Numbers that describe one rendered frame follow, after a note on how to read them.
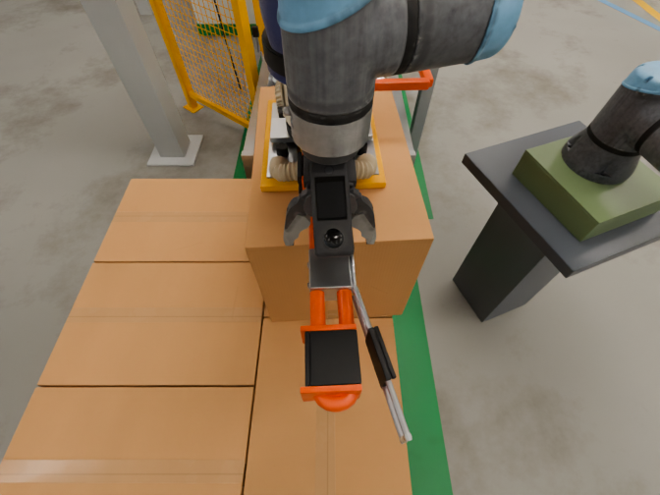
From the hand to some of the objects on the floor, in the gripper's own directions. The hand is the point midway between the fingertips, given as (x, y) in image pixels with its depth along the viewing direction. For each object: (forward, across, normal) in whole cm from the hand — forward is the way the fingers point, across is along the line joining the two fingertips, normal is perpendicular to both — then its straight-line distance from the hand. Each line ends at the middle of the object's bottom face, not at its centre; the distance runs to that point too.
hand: (330, 247), depth 56 cm
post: (+107, -53, -134) cm, 180 cm away
